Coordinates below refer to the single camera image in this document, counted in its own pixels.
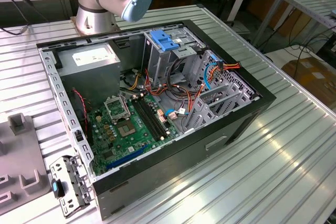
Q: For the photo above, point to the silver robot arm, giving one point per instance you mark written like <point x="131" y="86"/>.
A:
<point x="99" y="14"/>

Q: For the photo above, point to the grey metal disk bay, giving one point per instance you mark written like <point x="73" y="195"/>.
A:
<point x="202" y="113"/>

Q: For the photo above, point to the black RAM slot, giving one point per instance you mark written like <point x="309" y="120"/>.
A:
<point x="156" y="116"/>
<point x="148" y="120"/>

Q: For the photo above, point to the grey metal drive cage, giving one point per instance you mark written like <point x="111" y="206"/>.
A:
<point x="160" y="64"/>

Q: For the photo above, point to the CPU socket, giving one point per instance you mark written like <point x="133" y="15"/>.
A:
<point x="127" y="129"/>

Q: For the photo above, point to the blue plastic cage latch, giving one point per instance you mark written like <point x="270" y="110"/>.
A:
<point x="164" y="41"/>

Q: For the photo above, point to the green motherboard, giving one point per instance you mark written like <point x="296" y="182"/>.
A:
<point x="131" y="142"/>

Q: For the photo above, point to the black open PC case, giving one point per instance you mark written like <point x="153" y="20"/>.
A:
<point x="170" y="166"/>

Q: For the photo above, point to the blue expansion slot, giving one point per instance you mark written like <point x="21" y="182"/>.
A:
<point x="126" y="158"/>

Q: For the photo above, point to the grey power supply unit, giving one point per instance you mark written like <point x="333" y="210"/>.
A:
<point x="89" y="77"/>

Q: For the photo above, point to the large cardboard box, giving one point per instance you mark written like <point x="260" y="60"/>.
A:
<point x="312" y="77"/>

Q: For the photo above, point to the grey parts rack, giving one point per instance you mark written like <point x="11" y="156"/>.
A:
<point x="23" y="153"/>

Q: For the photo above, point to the metal slat side table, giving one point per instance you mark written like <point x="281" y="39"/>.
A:
<point x="307" y="1"/>

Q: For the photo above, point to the metal slot bracket holder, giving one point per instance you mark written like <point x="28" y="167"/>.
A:
<point x="76" y="179"/>

